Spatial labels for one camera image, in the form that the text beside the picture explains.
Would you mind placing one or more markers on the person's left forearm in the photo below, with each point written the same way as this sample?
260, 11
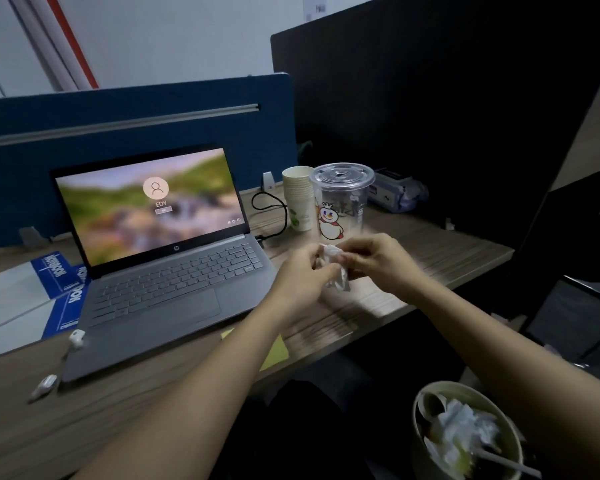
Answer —
195, 414

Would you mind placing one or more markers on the black divider panel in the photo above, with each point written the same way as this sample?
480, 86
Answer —
430, 94

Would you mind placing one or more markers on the silver divider rail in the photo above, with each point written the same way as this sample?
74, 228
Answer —
122, 124

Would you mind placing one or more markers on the pale round trash bin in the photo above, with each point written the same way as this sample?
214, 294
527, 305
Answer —
512, 444

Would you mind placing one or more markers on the person's dark trousers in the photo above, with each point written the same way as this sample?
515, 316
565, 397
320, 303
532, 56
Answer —
300, 434

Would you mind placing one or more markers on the yellow sticky note pad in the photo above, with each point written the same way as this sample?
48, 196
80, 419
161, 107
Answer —
275, 354

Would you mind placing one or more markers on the black chair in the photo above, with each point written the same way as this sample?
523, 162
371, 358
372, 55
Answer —
575, 234

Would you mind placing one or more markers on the stack of white paper cups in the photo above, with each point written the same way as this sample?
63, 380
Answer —
297, 194

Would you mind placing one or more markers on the silver laptop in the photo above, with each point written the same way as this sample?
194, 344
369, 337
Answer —
155, 314

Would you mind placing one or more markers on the white tube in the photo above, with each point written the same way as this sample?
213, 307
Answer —
60, 44
42, 44

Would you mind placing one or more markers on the blue plastic tissue pack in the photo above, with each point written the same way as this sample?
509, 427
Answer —
397, 192

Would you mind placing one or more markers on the person's left hand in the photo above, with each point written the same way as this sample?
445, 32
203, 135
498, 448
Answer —
300, 284

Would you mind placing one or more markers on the clear cartoon plastic cup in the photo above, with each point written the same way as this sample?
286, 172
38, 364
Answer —
342, 204

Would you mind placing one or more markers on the person's right hand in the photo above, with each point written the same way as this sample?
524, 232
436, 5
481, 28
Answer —
385, 264

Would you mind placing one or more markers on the blue desk divider panel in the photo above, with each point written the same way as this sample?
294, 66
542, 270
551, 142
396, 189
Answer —
20, 194

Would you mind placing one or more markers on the white earbud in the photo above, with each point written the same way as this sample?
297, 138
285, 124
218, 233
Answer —
77, 338
45, 384

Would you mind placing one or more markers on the person's right forearm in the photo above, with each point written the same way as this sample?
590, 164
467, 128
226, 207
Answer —
520, 374

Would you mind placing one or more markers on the white paper notice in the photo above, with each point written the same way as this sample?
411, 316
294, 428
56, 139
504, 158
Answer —
314, 7

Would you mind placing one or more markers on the white tissue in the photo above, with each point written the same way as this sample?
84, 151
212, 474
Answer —
332, 253

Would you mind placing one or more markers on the wooden desk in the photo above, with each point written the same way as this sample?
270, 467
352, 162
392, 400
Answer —
405, 254

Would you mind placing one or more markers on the blue and white notebook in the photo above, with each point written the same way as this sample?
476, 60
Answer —
10, 339
10, 299
81, 279

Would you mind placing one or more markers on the wad of white paper waste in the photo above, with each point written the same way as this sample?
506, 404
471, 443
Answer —
460, 424

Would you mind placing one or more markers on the grey divider bracket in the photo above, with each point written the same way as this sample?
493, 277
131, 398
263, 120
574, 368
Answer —
268, 181
30, 237

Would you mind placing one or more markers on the white plastic stick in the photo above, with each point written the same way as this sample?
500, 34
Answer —
510, 463

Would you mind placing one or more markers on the red strip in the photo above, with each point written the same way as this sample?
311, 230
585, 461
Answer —
72, 44

